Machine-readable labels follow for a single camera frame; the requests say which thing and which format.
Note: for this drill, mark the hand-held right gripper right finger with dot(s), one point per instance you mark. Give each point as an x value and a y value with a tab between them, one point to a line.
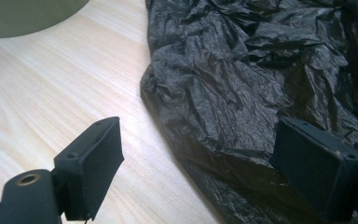
317	165

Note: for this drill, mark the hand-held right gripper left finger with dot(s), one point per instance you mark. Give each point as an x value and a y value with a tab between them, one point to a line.
88	168

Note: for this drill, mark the black plastic garbage bag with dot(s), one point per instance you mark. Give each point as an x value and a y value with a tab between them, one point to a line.
245	81

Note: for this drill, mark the olive green trash bin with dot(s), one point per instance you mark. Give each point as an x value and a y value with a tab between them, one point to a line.
21	15

